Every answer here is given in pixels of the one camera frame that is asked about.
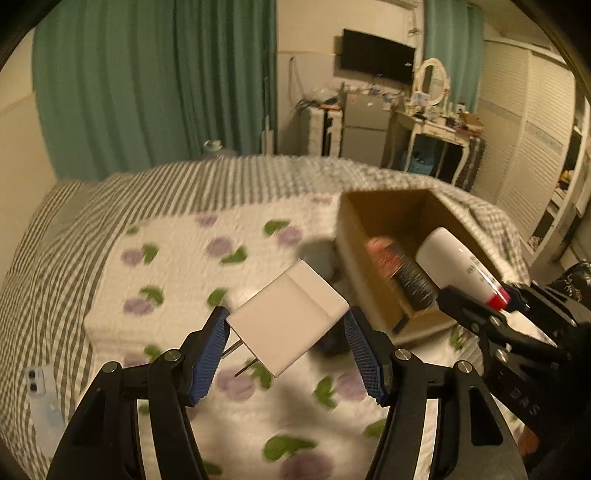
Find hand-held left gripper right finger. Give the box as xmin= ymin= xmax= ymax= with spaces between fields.
xmin=344 ymin=308 xmax=530 ymax=480

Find wide green curtain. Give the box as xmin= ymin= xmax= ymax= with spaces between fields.
xmin=32 ymin=0 xmax=278 ymax=182

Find cardboard box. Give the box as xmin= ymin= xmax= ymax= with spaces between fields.
xmin=335 ymin=188 xmax=518 ymax=348

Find grey fridge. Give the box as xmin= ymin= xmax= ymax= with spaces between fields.
xmin=341 ymin=89 xmax=394 ymax=161

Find black wall television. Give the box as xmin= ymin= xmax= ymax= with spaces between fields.
xmin=339 ymin=28 xmax=417 ymax=86

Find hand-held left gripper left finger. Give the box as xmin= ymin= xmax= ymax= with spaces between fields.
xmin=46 ymin=306 xmax=231 ymax=480

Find dark spray can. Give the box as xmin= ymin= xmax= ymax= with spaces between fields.
xmin=365 ymin=236 xmax=439 ymax=308

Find phone in white case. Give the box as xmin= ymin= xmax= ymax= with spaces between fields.
xmin=25 ymin=364 xmax=64 ymax=459

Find white floral blanket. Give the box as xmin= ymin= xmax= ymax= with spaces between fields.
xmin=84 ymin=193 xmax=490 ymax=480

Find white foam boxes stack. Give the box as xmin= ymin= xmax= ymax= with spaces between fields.
xmin=301 ymin=106 xmax=345 ymax=156

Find white bottle with red cap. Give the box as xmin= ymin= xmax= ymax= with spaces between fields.
xmin=414 ymin=227 xmax=512 ymax=310

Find narrow green curtain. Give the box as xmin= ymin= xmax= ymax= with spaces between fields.
xmin=422 ymin=0 xmax=485 ymax=114

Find white louvred wardrobe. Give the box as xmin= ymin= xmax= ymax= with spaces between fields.
xmin=470 ymin=39 xmax=583 ymax=234

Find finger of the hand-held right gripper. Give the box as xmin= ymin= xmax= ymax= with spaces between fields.
xmin=505 ymin=283 xmax=579 ymax=334
xmin=436 ymin=285 xmax=570 ymax=357

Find black plastic bag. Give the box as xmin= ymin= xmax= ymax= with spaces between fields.
xmin=549 ymin=261 xmax=591 ymax=308

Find white oval vanity mirror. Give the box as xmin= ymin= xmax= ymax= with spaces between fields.
xmin=413 ymin=58 xmax=450 ymax=108

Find white dressing table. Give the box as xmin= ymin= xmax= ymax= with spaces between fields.
xmin=387 ymin=107 xmax=485 ymax=186

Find white power adapter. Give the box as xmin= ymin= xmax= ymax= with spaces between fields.
xmin=223 ymin=259 xmax=350 ymax=379

